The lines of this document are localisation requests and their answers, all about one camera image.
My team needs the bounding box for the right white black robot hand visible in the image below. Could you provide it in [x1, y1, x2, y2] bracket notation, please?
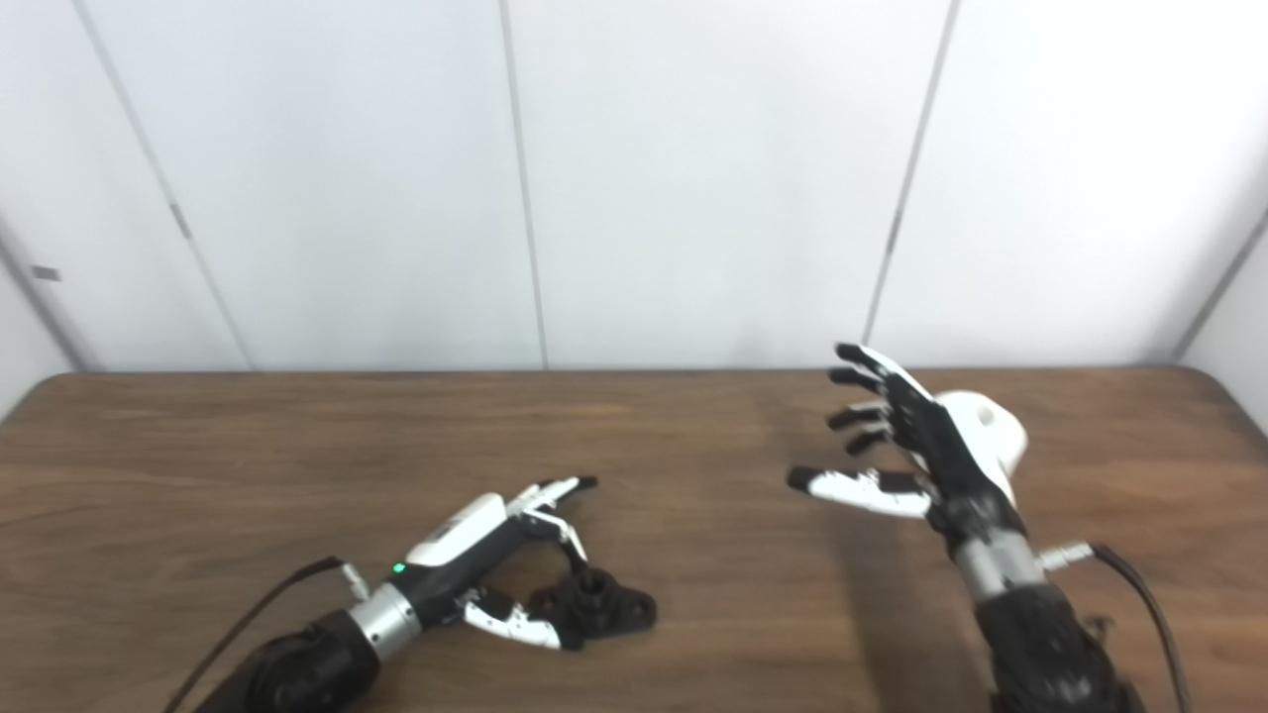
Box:
[787, 343, 1029, 556]

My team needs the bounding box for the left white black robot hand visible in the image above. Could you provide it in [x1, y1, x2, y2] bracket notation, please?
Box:
[401, 475, 600, 652]

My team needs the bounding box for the round white plastic piece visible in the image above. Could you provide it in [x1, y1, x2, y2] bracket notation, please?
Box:
[931, 391, 1028, 501]

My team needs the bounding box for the black flanged holder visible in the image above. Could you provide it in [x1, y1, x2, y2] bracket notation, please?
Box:
[528, 566, 658, 650]

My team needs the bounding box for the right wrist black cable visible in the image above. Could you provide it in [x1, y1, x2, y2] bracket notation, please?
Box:
[1035, 541, 1190, 713]

